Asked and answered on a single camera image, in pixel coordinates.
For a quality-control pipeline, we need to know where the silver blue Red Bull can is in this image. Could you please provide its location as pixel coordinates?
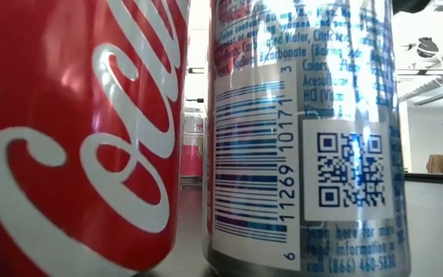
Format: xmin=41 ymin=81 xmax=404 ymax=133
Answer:
xmin=202 ymin=0 xmax=413 ymax=277

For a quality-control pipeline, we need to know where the Spindrift raspberry lime can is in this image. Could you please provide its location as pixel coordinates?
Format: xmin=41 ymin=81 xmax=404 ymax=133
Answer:
xmin=182 ymin=108 xmax=207 ymax=182

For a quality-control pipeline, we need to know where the black round ceiling fixture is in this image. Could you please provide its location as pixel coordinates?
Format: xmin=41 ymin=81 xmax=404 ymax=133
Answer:
xmin=415 ymin=37 xmax=440 ymax=58

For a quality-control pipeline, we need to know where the tan chair backrest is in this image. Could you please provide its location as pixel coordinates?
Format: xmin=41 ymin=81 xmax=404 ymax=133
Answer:
xmin=425 ymin=153 xmax=443 ymax=174

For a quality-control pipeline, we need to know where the red Coca-Cola can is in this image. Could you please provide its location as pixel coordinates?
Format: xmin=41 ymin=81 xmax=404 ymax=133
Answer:
xmin=0 ymin=0 xmax=192 ymax=277

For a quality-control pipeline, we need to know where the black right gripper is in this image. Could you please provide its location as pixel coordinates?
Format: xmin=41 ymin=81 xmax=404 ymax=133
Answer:
xmin=392 ymin=0 xmax=432 ymax=15

